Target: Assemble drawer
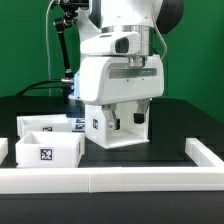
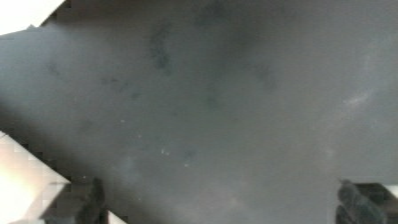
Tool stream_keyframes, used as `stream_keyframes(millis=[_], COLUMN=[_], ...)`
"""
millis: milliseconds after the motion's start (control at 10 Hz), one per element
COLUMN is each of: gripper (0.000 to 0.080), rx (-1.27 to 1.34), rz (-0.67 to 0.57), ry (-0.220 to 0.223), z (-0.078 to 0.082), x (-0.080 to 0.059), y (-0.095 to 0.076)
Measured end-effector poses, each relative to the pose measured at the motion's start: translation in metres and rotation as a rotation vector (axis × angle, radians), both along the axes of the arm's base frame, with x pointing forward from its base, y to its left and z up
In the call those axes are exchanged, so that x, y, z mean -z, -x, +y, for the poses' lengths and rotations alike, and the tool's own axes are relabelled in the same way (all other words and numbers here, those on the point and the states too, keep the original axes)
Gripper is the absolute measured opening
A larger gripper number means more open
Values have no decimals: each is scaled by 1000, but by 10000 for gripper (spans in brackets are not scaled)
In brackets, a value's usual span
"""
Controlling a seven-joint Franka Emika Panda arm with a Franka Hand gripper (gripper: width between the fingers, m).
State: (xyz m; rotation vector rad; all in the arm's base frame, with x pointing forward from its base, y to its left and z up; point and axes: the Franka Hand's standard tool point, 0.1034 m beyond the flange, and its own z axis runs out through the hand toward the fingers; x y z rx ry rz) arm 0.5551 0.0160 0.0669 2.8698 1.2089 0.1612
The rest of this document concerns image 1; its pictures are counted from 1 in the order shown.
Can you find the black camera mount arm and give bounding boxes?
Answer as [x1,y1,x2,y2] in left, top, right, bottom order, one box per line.
[53,0,90,84]

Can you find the white drawer cabinet frame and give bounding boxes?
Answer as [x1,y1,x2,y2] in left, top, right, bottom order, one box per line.
[85,99,150,149]

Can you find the white drawer box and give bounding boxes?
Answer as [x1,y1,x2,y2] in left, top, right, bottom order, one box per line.
[16,131,85,168]
[17,114,72,137]

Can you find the white front fence rail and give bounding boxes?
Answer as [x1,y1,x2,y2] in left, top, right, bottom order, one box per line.
[0,167,224,194]

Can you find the white fence rail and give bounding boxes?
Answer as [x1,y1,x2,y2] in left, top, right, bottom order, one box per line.
[0,167,224,194]
[185,138,224,168]

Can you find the white right fence rail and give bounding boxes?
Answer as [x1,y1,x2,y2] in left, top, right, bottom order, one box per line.
[185,138,224,168]

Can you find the grey thin cable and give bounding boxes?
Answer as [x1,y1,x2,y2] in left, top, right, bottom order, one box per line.
[45,0,56,97]

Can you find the white left fence block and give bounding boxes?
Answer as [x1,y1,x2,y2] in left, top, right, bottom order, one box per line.
[0,138,8,165]

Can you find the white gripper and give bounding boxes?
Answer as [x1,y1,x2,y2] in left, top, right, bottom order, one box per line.
[80,56,164,130]

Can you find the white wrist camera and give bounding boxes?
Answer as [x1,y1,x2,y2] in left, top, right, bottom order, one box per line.
[81,32,140,55]

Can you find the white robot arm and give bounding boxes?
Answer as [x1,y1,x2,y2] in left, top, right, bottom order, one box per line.
[79,0,184,130]

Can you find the marker tag sheet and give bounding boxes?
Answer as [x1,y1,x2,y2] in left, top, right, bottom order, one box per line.
[69,118,85,132]

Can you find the black cable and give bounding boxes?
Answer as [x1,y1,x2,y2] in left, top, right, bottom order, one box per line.
[15,78,75,97]

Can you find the white rear drawer box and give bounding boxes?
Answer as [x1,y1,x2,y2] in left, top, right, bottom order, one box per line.
[17,114,72,137]

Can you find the white front drawer box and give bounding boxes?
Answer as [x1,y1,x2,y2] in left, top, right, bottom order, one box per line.
[16,131,85,168]

